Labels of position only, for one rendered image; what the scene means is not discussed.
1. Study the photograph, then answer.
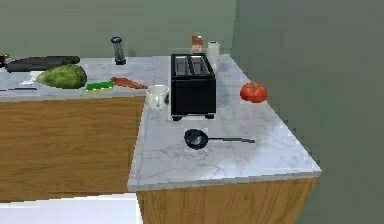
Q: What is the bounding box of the wooden marble-topped kitchen counter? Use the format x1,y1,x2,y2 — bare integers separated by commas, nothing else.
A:
0,53,323,224

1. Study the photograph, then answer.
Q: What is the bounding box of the red tomato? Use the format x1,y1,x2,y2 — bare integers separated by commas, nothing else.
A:
239,81,269,104

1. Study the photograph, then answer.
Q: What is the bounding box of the black pan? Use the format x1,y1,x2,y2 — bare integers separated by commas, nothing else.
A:
0,54,81,73

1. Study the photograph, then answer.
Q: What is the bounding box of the dark pepper mill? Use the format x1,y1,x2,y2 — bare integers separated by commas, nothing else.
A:
110,36,127,66

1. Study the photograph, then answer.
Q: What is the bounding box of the orange carrot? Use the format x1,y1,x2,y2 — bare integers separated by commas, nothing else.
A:
109,76,149,90

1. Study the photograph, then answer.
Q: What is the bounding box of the green lettuce head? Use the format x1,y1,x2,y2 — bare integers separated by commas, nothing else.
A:
35,64,88,90

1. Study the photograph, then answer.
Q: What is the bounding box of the white paper towel roll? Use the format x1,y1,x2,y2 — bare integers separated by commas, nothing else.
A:
206,40,220,73

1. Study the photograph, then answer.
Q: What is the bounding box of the black ladle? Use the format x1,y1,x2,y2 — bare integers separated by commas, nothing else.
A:
183,128,256,151

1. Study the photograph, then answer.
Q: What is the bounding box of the black toaster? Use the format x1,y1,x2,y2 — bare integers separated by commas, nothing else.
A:
170,53,217,122

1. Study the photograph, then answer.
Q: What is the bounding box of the white coffee mug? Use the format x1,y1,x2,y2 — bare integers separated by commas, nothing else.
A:
145,84,171,111

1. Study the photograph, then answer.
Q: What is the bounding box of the silver knife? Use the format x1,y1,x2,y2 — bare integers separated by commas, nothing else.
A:
0,71,45,92

